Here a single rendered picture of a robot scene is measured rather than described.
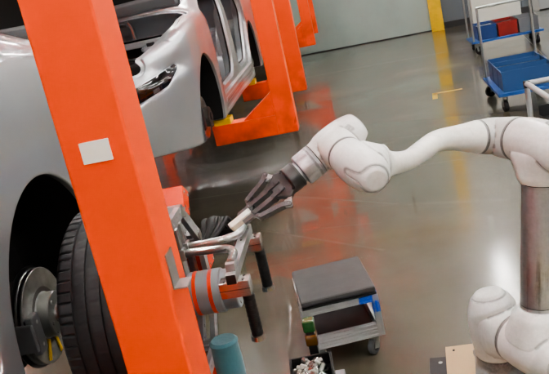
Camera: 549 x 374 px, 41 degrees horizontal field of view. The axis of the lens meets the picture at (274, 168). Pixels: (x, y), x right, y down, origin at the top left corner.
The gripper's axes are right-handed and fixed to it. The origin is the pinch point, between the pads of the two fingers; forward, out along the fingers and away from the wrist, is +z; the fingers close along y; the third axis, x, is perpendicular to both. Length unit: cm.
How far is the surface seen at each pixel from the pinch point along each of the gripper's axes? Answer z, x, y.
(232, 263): 10.2, -16.2, -0.4
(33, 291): 68, -27, 42
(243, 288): 12.5, -20.8, -6.6
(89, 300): 47.4, -4.6, 12.9
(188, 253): 20.1, -25.4, 16.3
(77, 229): 41, -7, 36
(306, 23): -242, -760, 612
